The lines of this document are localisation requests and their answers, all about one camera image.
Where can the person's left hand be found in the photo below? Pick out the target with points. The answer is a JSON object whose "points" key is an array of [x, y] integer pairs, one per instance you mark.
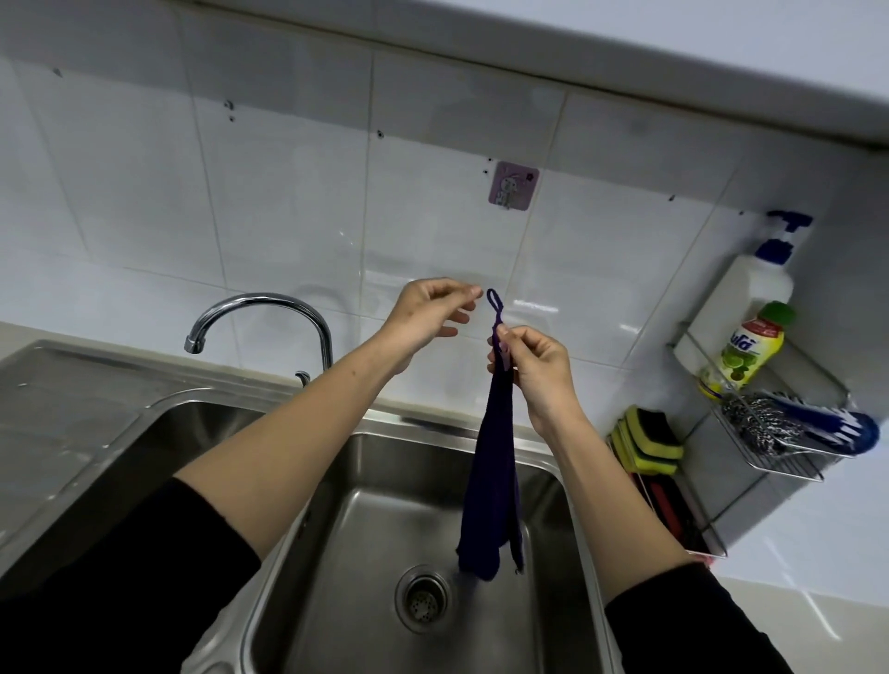
{"points": [[417, 319]]}

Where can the person's right hand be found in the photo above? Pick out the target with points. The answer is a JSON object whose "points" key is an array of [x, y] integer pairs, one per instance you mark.
{"points": [[545, 382]]}

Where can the purple cloth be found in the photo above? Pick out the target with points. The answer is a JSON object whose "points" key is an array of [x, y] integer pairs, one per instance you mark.
{"points": [[489, 486]]}

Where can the red black scrubbing pad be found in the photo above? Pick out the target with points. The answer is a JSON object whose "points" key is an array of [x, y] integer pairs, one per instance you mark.
{"points": [[670, 507]]}

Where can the yellow detergent bottle green cap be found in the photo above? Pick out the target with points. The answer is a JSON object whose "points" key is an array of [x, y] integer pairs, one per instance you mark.
{"points": [[746, 354]]}

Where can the white pump bottle blue cap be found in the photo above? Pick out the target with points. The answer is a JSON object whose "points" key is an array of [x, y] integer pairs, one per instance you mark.
{"points": [[736, 298]]}

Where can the steel wool scrubber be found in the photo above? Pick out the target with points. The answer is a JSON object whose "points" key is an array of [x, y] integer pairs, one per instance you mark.
{"points": [[760, 423]]}

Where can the stainless steel double sink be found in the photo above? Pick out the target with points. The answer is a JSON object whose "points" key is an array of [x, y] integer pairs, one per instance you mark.
{"points": [[361, 555]]}

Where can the blue scrub brush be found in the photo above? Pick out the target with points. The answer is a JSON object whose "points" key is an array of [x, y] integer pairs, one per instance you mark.
{"points": [[847, 427]]}

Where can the person's right forearm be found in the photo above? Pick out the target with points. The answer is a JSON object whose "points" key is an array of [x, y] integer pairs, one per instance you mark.
{"points": [[611, 507]]}

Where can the person's left forearm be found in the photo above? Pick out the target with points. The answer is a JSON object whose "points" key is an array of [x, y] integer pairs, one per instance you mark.
{"points": [[292, 444]]}

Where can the person's black right sleeve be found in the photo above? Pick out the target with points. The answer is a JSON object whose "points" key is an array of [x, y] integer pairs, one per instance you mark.
{"points": [[694, 625]]}

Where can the person's black sleeve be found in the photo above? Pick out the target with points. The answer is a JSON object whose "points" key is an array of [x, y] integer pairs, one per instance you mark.
{"points": [[694, 625], [118, 597]]}

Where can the person's black left sleeve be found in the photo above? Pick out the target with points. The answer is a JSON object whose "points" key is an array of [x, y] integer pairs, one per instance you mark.
{"points": [[118, 597]]}

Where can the chrome gooseneck faucet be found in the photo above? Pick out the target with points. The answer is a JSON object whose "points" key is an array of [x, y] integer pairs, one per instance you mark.
{"points": [[278, 300]]}

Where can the round metal drain strainer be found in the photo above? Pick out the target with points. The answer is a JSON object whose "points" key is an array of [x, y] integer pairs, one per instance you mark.
{"points": [[422, 598]]}

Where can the purple adhesive wall hook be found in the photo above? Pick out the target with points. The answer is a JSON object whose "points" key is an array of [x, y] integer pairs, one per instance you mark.
{"points": [[512, 184]]}

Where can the white wall cabinet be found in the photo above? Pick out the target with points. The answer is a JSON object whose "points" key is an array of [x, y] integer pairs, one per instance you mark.
{"points": [[625, 42]]}

